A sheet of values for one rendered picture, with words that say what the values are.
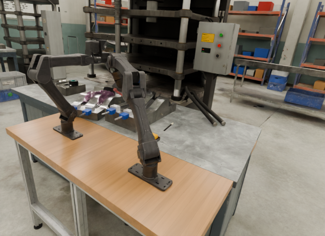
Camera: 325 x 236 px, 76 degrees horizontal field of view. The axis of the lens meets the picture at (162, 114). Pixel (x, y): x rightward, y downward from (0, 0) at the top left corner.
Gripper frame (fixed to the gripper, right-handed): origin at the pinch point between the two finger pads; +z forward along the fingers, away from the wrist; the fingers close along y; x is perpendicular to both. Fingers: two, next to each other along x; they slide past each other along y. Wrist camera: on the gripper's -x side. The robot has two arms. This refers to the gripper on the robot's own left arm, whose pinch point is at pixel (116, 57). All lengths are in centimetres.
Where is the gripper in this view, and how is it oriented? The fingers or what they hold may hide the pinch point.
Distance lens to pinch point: 143.1
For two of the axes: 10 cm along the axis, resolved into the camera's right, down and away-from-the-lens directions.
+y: -8.2, -2.8, 5.1
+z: 5.7, -2.5, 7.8
